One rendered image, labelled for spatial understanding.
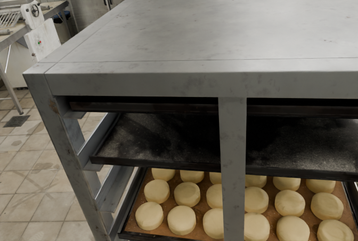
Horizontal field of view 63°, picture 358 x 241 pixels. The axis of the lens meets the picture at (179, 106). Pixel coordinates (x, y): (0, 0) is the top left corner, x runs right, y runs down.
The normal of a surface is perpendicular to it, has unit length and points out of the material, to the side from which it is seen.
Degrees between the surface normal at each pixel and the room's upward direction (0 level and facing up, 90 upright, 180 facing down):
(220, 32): 0
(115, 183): 0
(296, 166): 0
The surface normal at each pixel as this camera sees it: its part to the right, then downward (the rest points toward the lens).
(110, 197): -0.11, -0.84
